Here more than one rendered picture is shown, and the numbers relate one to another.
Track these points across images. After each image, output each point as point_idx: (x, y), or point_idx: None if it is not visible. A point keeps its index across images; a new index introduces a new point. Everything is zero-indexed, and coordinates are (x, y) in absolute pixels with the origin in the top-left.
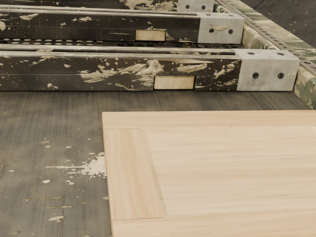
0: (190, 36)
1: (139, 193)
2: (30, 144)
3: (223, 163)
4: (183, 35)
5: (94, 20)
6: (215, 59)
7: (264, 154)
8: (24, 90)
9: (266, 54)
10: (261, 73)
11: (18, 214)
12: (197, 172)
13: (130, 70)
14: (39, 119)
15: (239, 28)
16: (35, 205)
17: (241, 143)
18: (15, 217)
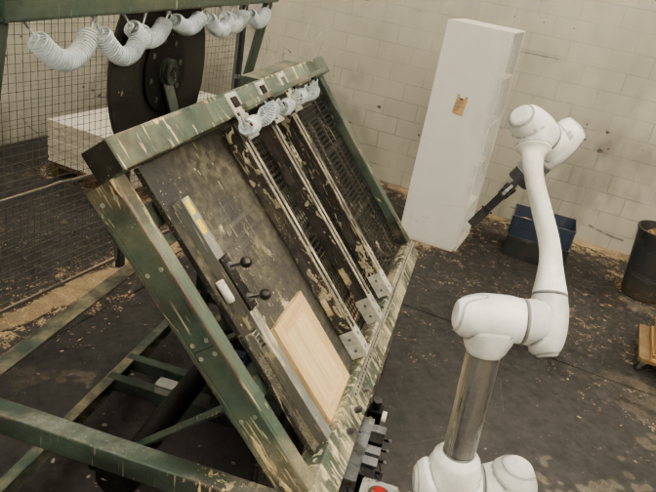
0: (355, 297)
1: (288, 323)
2: (277, 275)
3: (308, 344)
4: (353, 293)
5: (335, 246)
6: (346, 319)
7: (319, 356)
8: (289, 250)
9: (361, 339)
10: (351, 342)
11: None
12: (302, 337)
13: (321, 287)
14: (284, 268)
15: (374, 319)
16: None
17: (318, 347)
18: None
